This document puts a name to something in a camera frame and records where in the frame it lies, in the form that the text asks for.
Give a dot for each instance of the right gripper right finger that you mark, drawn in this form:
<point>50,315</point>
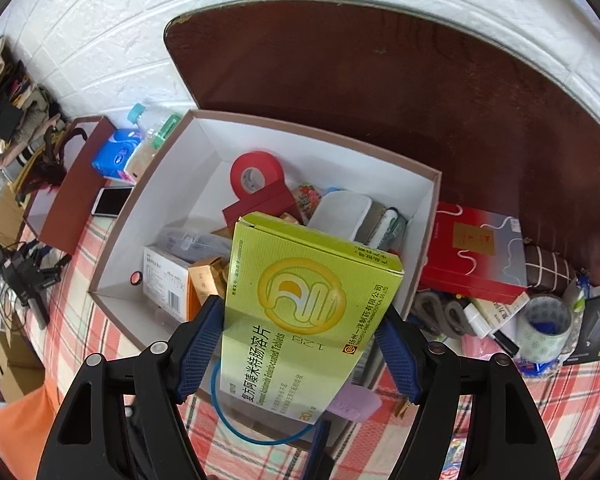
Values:
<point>506,438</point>

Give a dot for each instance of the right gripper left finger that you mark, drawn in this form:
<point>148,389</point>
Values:
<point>118,414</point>

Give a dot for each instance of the yellow-green medicine box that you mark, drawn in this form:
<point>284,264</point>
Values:
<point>300,309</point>

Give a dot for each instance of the red checkered tablecloth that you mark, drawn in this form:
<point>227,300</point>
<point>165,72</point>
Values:
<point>569,401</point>

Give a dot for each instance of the clear patterned tape roll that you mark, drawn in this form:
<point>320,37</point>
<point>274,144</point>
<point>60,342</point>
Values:
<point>543,327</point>

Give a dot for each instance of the black charger box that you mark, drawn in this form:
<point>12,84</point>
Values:
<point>588,346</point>

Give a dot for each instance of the white orange medicine box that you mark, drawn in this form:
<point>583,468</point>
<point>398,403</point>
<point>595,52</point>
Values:
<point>167,284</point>

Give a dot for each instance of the red gift box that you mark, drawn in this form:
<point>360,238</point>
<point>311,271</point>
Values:
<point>475,253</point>

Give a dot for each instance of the large cardboard storage box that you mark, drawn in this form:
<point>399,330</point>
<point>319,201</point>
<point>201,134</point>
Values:
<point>184,204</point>

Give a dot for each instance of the brown open side box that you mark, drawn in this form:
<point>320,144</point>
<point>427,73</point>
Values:
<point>57,217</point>

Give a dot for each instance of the white smartphone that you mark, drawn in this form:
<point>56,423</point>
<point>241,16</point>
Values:
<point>110,201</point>

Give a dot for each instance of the blue tissue pack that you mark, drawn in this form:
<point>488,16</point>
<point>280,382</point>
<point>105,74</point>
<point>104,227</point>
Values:
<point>111,160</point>

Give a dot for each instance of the red tape roll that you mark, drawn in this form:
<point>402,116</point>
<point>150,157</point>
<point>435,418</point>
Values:
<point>252,171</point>

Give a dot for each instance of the plastic water bottle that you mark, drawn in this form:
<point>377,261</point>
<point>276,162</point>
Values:
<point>155,124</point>

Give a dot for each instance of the dark red wooden chair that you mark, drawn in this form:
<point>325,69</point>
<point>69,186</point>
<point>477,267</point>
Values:
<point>504,137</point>

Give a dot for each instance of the pile of clothes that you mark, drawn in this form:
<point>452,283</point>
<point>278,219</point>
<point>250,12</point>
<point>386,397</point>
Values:
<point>33,132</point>

